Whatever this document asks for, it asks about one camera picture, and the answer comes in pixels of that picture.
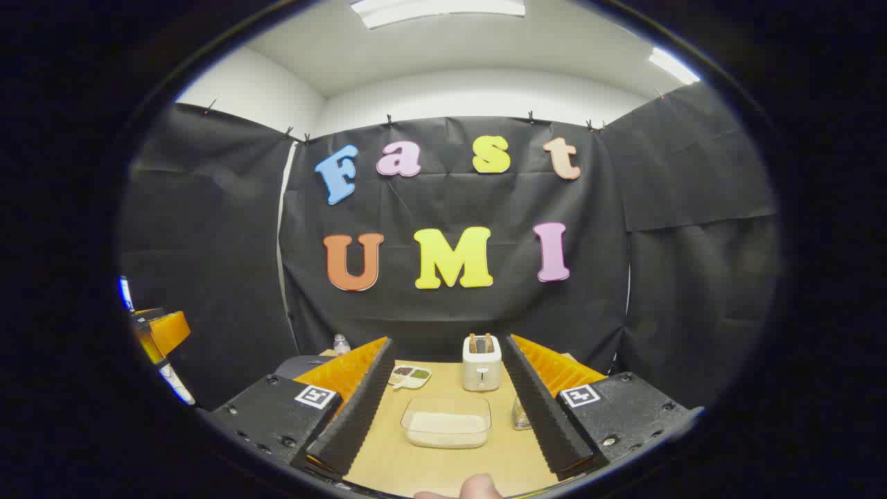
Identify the white toaster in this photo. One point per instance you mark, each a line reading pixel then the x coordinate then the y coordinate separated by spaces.
pixel 481 374

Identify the ceiling light panel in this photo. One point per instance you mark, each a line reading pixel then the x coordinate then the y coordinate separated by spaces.
pixel 673 66

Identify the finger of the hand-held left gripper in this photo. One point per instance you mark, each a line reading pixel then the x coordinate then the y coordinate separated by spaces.
pixel 170 333

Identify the small clear plastic bottle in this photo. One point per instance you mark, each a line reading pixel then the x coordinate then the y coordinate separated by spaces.
pixel 341 346

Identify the black backdrop cloth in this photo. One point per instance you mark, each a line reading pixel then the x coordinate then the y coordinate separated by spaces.
pixel 450 201

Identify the computer monitor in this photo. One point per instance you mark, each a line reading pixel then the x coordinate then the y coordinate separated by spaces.
pixel 125 294

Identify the white divided bean plate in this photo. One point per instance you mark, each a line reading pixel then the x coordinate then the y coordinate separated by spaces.
pixel 409 378

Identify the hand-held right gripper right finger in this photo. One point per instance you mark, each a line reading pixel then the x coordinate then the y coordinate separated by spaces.
pixel 537 409

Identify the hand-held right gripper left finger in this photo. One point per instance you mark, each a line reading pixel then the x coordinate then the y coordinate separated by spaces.
pixel 360 409

